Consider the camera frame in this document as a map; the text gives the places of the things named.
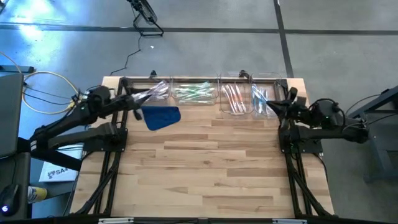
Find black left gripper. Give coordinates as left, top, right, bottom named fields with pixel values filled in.
left=119, top=77, right=152, bottom=121

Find black computer mouse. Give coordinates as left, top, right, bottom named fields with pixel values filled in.
left=0, top=184, right=19, bottom=217

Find dark grey metal stand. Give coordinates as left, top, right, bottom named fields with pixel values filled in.
left=346, top=85, right=398, bottom=183

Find black diagonal frame strut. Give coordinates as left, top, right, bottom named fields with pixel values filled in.
left=73, top=161, right=121, bottom=216
left=290, top=167, right=333, bottom=217

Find clear plastic bin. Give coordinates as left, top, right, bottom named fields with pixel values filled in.
left=123, top=74, right=172, bottom=105
left=218, top=72, right=254, bottom=116
left=170, top=74, right=220, bottom=106
left=251, top=72, right=284, bottom=118

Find white printed box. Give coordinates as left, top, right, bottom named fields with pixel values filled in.
left=39, top=149, right=83, bottom=183

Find black diagonal beam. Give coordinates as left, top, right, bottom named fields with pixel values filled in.
left=17, top=136, right=83, bottom=172

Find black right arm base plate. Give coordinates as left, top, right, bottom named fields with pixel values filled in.
left=277, top=129, right=324, bottom=155

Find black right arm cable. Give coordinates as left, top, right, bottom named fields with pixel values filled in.
left=310, top=98, right=346, bottom=125

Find blue cloth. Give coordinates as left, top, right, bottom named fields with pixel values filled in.
left=141, top=105, right=182, bottom=131

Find yellow white can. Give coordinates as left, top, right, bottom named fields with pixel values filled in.
left=27, top=185, right=48, bottom=205

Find black floor cable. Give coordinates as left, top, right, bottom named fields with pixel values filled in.
left=108, top=34, right=142, bottom=77

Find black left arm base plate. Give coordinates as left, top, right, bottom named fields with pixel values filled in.
left=81, top=129, right=129, bottom=153

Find yellow cable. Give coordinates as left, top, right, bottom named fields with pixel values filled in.
left=0, top=51, right=85, bottom=114

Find silver aluminium extrusion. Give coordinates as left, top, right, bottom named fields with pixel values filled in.
left=98, top=217, right=134, bottom=224
left=272, top=218, right=308, bottom=224

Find orange white toothbrush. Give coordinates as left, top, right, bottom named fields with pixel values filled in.
left=221, top=84, right=237, bottom=114
left=234, top=84, right=248, bottom=113
left=228, top=84, right=242, bottom=113

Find black flat device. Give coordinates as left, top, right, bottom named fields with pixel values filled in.
left=0, top=73, right=25, bottom=158

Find black desk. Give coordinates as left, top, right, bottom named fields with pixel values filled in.
left=0, top=152, right=32, bottom=220

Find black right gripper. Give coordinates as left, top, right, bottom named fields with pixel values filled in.
left=266, top=87, right=312, bottom=131

